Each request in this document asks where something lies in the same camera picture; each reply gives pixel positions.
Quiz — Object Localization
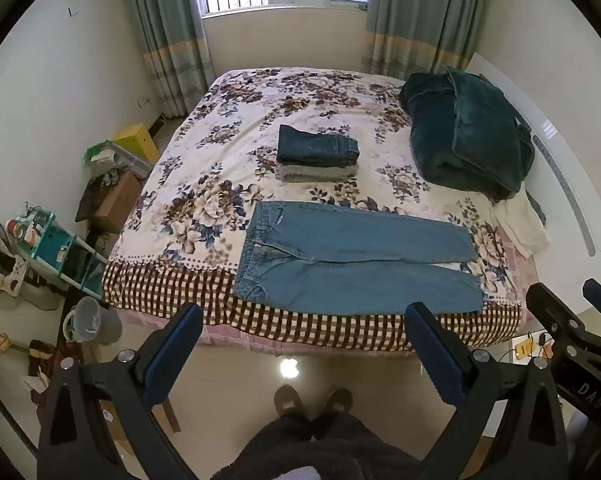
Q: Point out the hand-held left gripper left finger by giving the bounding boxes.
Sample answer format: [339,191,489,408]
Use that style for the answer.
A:
[36,302,204,480]

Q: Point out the dark blue folded jeans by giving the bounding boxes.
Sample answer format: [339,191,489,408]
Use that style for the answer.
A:
[276,124,360,167]

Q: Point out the dark red cloth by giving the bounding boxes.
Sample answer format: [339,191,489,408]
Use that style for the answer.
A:
[28,339,84,378]

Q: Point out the bed with floral sheet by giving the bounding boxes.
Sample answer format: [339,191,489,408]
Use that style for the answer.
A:
[103,66,538,357]

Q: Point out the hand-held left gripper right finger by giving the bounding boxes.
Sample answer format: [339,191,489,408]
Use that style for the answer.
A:
[404,302,568,480]

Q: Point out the cream white cloth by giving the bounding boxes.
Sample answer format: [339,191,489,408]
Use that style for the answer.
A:
[490,185,551,259]

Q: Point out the clear plastic storage bin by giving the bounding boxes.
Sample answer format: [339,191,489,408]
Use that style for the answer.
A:
[84,140,154,182]

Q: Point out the dark low table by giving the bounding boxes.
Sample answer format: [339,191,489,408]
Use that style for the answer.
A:
[75,179,112,261]

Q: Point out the person's dark fleece clothing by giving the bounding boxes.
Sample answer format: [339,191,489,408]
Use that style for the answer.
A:
[219,411,422,480]

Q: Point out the light blue denim pants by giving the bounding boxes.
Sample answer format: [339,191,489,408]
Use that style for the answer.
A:
[234,201,483,315]

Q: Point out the grey folded pants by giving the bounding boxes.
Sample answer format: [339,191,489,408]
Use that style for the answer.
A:
[279,162,357,184]

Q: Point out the white headboard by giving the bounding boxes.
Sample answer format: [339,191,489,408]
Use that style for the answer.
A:
[467,52,601,257]

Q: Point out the teal storage rack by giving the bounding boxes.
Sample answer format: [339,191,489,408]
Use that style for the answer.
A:
[5,207,109,302]

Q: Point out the grey trash bin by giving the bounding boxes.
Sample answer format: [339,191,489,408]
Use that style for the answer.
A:
[62,296,124,345]

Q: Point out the yellow box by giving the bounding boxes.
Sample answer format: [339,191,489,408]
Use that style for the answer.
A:
[111,122,160,163]

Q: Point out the yellow power strip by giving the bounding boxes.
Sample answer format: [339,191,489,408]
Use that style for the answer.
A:
[511,331,552,362]

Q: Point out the white standing fan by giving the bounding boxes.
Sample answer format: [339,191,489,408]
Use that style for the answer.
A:
[0,212,61,312]

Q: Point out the green striped curtain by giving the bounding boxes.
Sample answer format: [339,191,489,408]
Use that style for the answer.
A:
[360,0,491,77]
[118,0,216,117]

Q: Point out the dark green plush blanket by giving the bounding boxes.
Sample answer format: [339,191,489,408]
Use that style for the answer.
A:
[399,66,536,201]

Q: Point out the brown cardboard box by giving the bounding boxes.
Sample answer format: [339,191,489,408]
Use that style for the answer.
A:
[94,172,142,234]

